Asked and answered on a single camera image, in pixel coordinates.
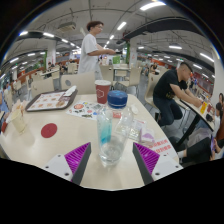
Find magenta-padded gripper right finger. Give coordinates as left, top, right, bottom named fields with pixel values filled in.
left=131, top=142, right=184, bottom=186

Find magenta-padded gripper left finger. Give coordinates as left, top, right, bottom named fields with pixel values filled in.
left=40, top=142, right=92, bottom=186

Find clear blue-capped water bottle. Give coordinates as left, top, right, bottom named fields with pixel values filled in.
left=96, top=89, right=134, bottom=168

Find flat round red coaster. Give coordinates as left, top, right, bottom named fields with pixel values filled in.
left=40, top=122, right=59, bottom=139

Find printed sticker sheet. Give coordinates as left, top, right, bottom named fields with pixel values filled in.
left=65, top=100, right=108, bottom=121

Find person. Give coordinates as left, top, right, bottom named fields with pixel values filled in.
left=176, top=111, right=224, bottom=164
left=77, top=20, right=118, bottom=74
left=152, top=61, right=204, bottom=128

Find brown food tray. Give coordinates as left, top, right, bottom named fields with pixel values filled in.
left=25, top=88, right=79, bottom=113

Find crumpled white napkin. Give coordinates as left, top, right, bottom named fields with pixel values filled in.
left=63, top=85, right=78, bottom=98

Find neighbouring beige table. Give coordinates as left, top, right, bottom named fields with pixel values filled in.
left=176, top=96, right=216, bottom=133

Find cream paper cup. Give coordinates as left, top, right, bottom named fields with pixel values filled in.
left=8, top=108, right=28, bottom=134

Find red paper cup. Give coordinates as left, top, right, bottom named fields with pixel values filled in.
left=94, top=79, right=112, bottom=105

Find beige chair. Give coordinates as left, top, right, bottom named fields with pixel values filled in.
left=30, top=77, right=55, bottom=99
left=60, top=71, right=98, bottom=95

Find ceiling air conditioner unit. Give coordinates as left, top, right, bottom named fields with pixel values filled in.
left=57, top=21, right=77, bottom=33

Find ceiling lights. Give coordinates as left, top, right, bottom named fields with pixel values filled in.
left=0, top=1, right=216, bottom=79

